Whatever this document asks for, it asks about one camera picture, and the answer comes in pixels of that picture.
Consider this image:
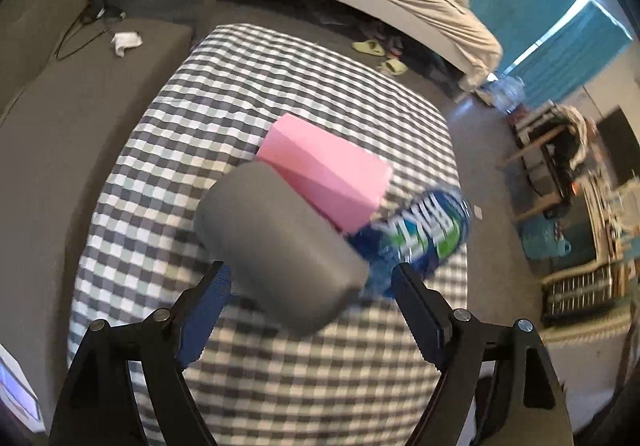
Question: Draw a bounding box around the grey plastic cup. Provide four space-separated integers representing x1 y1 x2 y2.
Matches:
193 162 369 338

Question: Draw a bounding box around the pink faceted cup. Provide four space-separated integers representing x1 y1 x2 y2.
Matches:
256 114 393 232

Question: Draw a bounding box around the teal laundry basket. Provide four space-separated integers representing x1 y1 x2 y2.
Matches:
518 214 572 260

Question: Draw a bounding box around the grey checkered tablecloth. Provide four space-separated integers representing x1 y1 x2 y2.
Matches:
67 24 459 445

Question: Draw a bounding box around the blue labelled water bottle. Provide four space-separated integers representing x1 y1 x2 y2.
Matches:
346 187 471 298

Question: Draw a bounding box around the wooden chair with clothes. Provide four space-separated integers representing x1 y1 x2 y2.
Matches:
497 104 598 225

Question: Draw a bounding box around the large clear water jug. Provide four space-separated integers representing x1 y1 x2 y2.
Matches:
490 76 525 114

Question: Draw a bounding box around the green slipper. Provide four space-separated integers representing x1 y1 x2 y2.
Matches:
378 58 408 78
352 40 386 57

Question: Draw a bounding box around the grey sofa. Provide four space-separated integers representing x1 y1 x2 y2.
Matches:
1 0 217 422

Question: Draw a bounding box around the crumpled white tissue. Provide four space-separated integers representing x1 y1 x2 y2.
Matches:
111 32 143 58

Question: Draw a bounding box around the teal curtain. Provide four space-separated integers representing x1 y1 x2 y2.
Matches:
470 0 631 109

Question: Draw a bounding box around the black cable on sofa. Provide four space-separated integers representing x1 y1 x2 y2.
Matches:
53 0 126 63

